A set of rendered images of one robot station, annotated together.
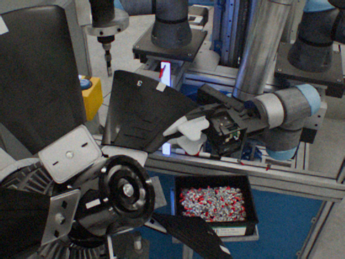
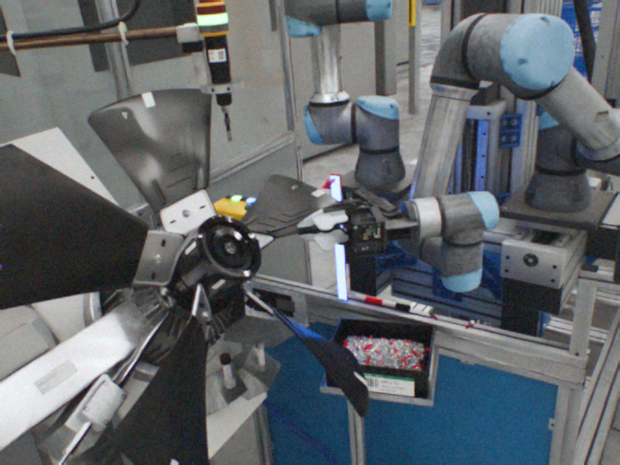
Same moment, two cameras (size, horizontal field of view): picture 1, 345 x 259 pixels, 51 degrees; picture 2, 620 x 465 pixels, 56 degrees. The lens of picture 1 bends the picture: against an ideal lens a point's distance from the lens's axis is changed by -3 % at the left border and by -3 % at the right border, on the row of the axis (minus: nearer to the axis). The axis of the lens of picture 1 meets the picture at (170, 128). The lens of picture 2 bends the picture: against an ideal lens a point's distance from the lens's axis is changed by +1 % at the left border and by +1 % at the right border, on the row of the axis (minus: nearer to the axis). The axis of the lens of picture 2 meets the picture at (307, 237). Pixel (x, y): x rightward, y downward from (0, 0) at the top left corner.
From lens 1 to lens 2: 0.49 m
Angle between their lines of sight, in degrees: 23
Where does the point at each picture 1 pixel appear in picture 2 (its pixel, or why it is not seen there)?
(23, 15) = (172, 94)
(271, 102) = (425, 203)
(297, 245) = not seen: outside the picture
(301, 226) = (537, 436)
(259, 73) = (432, 183)
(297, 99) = (461, 203)
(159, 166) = (335, 316)
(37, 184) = not seen: hidden behind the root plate
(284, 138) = (454, 256)
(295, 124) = (463, 235)
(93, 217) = (189, 263)
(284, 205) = (504, 393)
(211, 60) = not seen: hidden behind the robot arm
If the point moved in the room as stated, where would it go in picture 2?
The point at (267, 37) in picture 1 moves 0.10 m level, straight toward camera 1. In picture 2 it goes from (437, 138) to (416, 153)
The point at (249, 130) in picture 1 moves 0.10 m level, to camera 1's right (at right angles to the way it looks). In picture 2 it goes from (390, 227) to (448, 230)
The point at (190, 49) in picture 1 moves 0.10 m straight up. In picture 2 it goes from (398, 186) to (397, 152)
